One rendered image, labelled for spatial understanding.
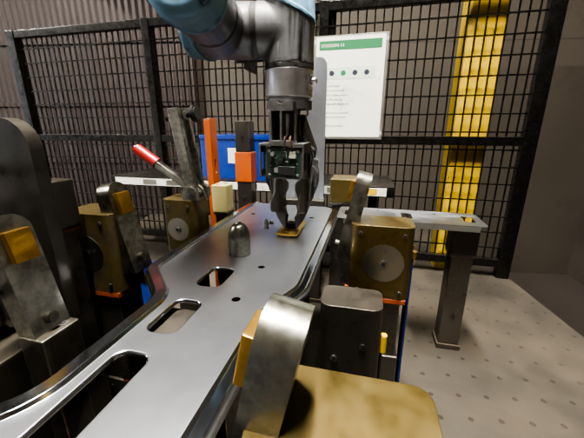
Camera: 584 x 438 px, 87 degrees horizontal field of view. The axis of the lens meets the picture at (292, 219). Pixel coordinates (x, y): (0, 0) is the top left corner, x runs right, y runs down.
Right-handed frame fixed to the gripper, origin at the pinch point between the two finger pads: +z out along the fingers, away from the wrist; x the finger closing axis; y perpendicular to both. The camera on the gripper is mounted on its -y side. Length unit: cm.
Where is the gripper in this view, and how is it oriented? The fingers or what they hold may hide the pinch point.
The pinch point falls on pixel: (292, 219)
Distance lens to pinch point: 56.5
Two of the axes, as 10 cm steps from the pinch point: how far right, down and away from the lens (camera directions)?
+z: -0.1, 9.6, 2.9
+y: -2.4, 2.8, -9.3
